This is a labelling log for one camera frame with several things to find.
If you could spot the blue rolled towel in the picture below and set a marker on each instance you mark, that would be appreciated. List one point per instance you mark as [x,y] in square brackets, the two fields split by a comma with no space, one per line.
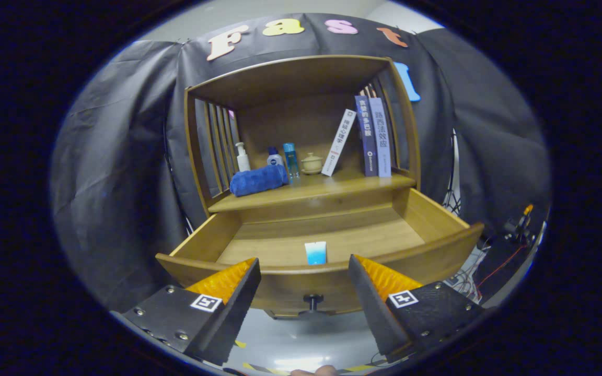
[256,180]

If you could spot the light purple book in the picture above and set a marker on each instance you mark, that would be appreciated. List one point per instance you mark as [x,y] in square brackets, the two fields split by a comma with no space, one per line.
[380,136]

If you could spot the black drawer knob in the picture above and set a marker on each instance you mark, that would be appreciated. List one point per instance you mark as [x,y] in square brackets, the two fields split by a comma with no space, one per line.
[313,300]

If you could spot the black device with orange tip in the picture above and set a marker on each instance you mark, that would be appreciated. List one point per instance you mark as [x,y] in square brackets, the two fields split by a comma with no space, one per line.
[518,227]

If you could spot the wooden drawer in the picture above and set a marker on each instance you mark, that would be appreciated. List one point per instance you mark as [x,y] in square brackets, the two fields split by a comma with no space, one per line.
[332,240]

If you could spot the dark blue book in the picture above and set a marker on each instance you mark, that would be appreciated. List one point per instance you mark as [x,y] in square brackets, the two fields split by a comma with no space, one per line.
[366,136]

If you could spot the wooden cabinet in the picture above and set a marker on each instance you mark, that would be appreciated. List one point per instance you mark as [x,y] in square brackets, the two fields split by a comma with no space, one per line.
[290,120]

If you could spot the clear blue bottle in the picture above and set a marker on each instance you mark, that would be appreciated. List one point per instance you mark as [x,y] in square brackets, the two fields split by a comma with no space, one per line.
[290,159]

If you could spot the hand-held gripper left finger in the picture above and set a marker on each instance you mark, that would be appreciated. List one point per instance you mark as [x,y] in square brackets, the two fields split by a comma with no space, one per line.
[235,308]

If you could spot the beige lidded teacup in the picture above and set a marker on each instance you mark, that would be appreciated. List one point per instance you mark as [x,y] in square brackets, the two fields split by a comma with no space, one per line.
[312,164]

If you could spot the white bottle with blue cap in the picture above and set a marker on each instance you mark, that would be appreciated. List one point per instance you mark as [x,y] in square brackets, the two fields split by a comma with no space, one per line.
[275,159]

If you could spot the blue cream tube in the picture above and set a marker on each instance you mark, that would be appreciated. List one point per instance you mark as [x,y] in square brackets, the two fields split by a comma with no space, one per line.
[315,253]

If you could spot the white pump bottle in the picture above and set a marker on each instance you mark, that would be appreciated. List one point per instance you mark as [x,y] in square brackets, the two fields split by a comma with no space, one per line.
[243,162]

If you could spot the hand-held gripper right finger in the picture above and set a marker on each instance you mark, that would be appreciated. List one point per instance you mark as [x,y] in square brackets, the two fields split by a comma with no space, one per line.
[371,308]

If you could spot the white book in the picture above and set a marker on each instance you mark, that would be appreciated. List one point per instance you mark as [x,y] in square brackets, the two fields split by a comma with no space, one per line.
[338,141]

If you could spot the black backdrop cloth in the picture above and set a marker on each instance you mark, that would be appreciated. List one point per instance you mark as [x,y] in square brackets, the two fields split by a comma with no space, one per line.
[118,172]

